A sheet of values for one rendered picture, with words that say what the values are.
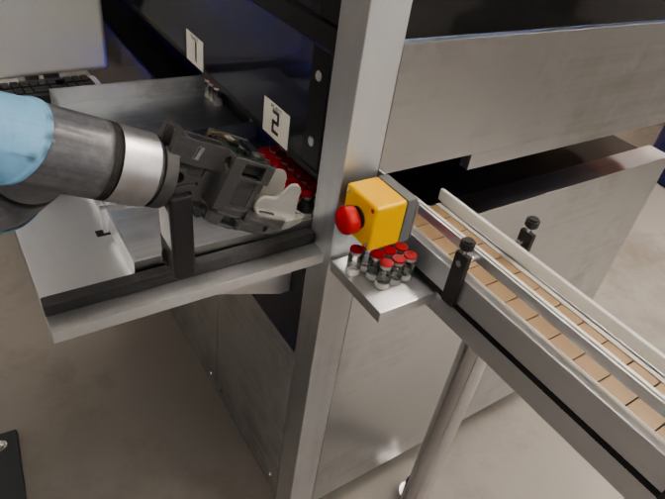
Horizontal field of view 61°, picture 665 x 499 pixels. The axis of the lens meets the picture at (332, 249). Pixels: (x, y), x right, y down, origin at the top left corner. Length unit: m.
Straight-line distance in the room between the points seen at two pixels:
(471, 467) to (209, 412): 0.78
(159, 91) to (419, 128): 0.71
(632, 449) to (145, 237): 0.71
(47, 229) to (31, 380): 1.03
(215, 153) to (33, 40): 1.12
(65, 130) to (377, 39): 0.39
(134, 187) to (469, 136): 0.57
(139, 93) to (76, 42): 0.36
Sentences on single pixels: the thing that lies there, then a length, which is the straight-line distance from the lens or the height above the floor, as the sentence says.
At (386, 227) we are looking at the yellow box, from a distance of 0.78.
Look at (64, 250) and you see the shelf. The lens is 0.91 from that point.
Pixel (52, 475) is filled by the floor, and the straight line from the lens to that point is 1.73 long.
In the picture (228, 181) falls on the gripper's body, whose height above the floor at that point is 1.12.
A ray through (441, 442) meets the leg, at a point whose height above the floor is 0.57.
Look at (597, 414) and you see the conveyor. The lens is 0.76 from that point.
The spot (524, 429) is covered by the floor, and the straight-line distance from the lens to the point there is 1.95.
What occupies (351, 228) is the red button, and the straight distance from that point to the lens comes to 0.76.
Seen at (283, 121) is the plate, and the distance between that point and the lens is 0.93.
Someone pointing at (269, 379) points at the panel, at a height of 0.44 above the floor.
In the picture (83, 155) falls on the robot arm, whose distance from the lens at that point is 0.53.
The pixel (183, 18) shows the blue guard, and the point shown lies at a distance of 1.28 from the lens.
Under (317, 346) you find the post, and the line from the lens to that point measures 1.03.
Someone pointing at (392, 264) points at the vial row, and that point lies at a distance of 0.83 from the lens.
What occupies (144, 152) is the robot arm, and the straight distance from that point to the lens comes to 0.56.
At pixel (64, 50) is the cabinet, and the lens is 1.70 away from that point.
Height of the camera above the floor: 1.43
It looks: 37 degrees down
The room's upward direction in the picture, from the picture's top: 9 degrees clockwise
